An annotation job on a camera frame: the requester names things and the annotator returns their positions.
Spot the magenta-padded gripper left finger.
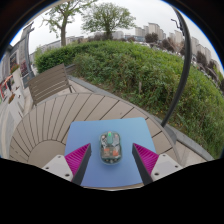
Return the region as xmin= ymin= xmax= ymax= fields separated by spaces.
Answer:
xmin=41 ymin=143 xmax=92 ymax=186

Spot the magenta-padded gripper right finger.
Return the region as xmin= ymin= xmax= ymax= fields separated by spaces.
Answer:
xmin=131 ymin=143 xmax=183 ymax=186

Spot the white planter with flowers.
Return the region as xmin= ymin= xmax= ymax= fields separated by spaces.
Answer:
xmin=9 ymin=63 xmax=22 ymax=86
xmin=6 ymin=93 xmax=24 ymax=116

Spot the brown slatted wooden chair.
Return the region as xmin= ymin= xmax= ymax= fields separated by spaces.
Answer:
xmin=27 ymin=63 xmax=75 ymax=107

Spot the black curved parasol pole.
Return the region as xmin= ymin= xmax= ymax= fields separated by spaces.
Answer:
xmin=160 ymin=7 xmax=193 ymax=128

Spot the group of high-rise buildings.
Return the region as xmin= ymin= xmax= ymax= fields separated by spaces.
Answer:
xmin=111 ymin=22 xmax=218 ymax=68

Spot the sparse-leaved tree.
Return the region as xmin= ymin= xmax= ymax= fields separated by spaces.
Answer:
xmin=41 ymin=0 xmax=98 ymax=48

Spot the bushy round tree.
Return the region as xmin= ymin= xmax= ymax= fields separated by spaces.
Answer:
xmin=80 ymin=2 xmax=137 ymax=42

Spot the blue mouse pad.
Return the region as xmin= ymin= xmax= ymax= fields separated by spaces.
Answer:
xmin=64 ymin=117 xmax=158 ymax=188

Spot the tall grey sign pylon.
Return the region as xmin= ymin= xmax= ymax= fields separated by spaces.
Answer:
xmin=18 ymin=22 xmax=36 ymax=88

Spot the transparent green computer mouse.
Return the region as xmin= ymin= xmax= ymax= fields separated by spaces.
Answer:
xmin=98 ymin=130 xmax=122 ymax=165

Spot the grey shopfront building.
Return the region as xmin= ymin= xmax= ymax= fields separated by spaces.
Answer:
xmin=0 ymin=43 xmax=23 ymax=98

